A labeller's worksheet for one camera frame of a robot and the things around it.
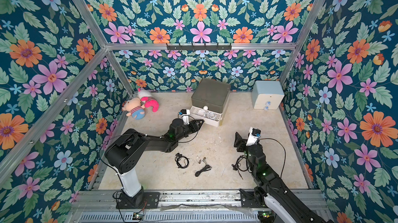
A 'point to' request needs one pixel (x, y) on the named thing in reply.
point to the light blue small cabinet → (267, 95)
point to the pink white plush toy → (146, 97)
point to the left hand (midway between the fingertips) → (204, 120)
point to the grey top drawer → (214, 102)
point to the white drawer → (215, 123)
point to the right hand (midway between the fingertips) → (242, 133)
